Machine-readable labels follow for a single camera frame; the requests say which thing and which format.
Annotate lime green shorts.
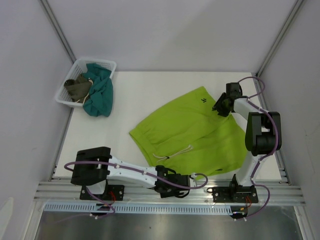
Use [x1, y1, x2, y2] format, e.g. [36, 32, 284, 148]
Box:
[129, 86, 247, 176]

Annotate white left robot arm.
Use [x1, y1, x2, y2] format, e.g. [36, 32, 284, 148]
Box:
[70, 146, 195, 200]

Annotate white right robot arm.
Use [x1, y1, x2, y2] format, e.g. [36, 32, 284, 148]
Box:
[212, 82, 282, 202]

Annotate teal shorts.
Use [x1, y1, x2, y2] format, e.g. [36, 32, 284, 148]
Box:
[83, 63, 114, 117]

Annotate olive brown shorts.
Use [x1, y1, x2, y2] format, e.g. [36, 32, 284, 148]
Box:
[63, 74, 93, 104]

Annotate white plastic basket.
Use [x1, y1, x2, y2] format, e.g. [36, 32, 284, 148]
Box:
[54, 57, 117, 108]

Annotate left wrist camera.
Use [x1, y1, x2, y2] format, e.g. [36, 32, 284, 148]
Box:
[189, 173, 198, 188]

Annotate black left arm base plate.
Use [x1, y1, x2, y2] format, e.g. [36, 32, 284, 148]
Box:
[79, 184, 125, 201]

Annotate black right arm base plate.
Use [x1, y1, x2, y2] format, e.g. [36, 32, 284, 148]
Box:
[206, 185, 259, 204]

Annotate slotted grey cable duct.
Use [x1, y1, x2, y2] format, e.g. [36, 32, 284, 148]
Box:
[43, 202, 232, 216]

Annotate aluminium mounting rail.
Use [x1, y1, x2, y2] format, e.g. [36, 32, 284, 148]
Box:
[34, 177, 306, 207]

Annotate right aluminium corner post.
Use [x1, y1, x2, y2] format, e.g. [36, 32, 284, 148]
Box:
[255, 0, 307, 77]

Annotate aluminium corner post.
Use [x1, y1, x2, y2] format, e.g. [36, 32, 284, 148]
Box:
[38, 0, 77, 63]
[255, 0, 307, 77]

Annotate left aluminium corner post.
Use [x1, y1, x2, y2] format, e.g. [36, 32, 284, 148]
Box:
[38, 0, 77, 63]

